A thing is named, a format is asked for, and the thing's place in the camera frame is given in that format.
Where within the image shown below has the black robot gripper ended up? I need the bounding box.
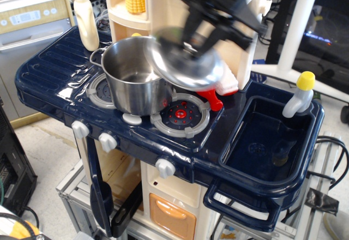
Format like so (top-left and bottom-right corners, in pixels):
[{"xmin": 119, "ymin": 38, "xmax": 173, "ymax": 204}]
[{"xmin": 181, "ymin": 0, "xmax": 266, "ymax": 60}]

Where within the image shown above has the stainless steel pot lid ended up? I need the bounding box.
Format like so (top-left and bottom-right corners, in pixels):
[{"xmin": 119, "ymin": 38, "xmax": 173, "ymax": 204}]
[{"xmin": 144, "ymin": 27, "xmax": 224, "ymax": 92}]

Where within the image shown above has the white red toy sponge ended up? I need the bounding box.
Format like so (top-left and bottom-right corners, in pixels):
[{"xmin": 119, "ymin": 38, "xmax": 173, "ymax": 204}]
[{"xmin": 215, "ymin": 64, "xmax": 239, "ymax": 96}]

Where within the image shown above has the cream toy kitchen shelf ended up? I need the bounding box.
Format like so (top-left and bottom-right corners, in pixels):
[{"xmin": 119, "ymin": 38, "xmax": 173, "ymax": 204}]
[{"xmin": 106, "ymin": 0, "xmax": 257, "ymax": 90}]

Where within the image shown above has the red toy ketchup bottle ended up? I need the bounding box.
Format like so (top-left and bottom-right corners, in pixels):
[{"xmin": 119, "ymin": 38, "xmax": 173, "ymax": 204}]
[{"xmin": 196, "ymin": 89, "xmax": 223, "ymax": 112}]

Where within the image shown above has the grey right stove burner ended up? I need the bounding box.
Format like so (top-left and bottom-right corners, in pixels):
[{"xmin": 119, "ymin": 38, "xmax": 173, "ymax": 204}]
[{"xmin": 150, "ymin": 93, "xmax": 210, "ymax": 139}]

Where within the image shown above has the grey stove burner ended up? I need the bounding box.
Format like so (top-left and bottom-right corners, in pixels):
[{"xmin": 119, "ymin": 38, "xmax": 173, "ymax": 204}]
[
  {"xmin": 86, "ymin": 74, "xmax": 116, "ymax": 110},
  {"xmin": 150, "ymin": 93, "xmax": 210, "ymax": 139}
]

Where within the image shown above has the grey toy faucet yellow cap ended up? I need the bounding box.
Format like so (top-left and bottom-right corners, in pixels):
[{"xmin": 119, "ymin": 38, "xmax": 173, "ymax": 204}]
[{"xmin": 282, "ymin": 71, "xmax": 315, "ymax": 118}]

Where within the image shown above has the grey round stove button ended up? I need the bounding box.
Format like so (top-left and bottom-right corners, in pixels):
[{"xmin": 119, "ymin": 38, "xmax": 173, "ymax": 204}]
[{"xmin": 122, "ymin": 113, "xmax": 142, "ymax": 125}]

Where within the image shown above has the cream toy bottle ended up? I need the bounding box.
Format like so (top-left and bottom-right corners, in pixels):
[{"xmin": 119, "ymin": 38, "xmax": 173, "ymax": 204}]
[{"xmin": 74, "ymin": 0, "xmax": 99, "ymax": 52}]

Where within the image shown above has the grey left stove burner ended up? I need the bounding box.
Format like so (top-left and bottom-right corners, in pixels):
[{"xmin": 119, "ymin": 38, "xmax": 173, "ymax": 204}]
[{"xmin": 86, "ymin": 74, "xmax": 116, "ymax": 110}]

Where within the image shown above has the navy toy kitchen counter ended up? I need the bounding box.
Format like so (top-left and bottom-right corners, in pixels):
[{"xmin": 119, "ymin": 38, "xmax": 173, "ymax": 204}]
[{"xmin": 15, "ymin": 27, "xmax": 324, "ymax": 232}]

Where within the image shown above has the grey right stove knob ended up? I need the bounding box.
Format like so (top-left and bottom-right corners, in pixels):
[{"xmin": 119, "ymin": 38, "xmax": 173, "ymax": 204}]
[{"xmin": 155, "ymin": 158, "xmax": 176, "ymax": 179}]

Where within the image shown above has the grey stove knob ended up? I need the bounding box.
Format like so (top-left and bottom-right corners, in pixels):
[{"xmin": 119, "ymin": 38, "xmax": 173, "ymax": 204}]
[
  {"xmin": 155, "ymin": 158, "xmax": 176, "ymax": 179},
  {"xmin": 71, "ymin": 120, "xmax": 89, "ymax": 139},
  {"xmin": 99, "ymin": 133, "xmax": 118, "ymax": 153}
]

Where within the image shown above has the grey middle stove knob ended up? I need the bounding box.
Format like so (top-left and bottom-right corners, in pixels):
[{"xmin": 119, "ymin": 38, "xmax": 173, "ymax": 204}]
[{"xmin": 99, "ymin": 133, "xmax": 118, "ymax": 153}]

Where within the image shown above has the grey left stove knob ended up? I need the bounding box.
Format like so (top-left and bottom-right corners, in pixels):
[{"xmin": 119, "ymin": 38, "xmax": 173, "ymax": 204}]
[{"xmin": 71, "ymin": 120, "xmax": 89, "ymax": 139}]

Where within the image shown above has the grey dishwasher appliance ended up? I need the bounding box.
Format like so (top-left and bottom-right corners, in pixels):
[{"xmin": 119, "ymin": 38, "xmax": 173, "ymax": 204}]
[{"xmin": 1, "ymin": 0, "xmax": 74, "ymax": 121}]

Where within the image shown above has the orange toy drawer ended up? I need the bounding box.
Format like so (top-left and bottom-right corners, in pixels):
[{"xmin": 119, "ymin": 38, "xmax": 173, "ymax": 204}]
[{"xmin": 149, "ymin": 194, "xmax": 196, "ymax": 239}]

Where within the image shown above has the navy toy oven door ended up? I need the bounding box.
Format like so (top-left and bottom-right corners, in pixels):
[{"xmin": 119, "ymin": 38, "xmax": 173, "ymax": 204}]
[{"xmin": 86, "ymin": 137, "xmax": 142, "ymax": 238}]

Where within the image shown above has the black computer case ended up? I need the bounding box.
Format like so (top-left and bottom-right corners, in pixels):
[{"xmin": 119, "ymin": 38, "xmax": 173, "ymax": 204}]
[{"xmin": 1, "ymin": 109, "xmax": 37, "ymax": 216}]

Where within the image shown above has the white stand frame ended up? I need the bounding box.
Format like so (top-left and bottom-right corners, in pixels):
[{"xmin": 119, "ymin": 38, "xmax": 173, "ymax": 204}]
[{"xmin": 252, "ymin": 0, "xmax": 348, "ymax": 102}]

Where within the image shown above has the black cable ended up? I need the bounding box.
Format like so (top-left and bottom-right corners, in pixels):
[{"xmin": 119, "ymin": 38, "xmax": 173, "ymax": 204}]
[{"xmin": 308, "ymin": 135, "xmax": 349, "ymax": 190}]

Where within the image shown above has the aluminium frame cart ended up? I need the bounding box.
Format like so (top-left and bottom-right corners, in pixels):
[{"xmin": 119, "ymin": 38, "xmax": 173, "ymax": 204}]
[{"xmin": 57, "ymin": 139, "xmax": 339, "ymax": 239}]

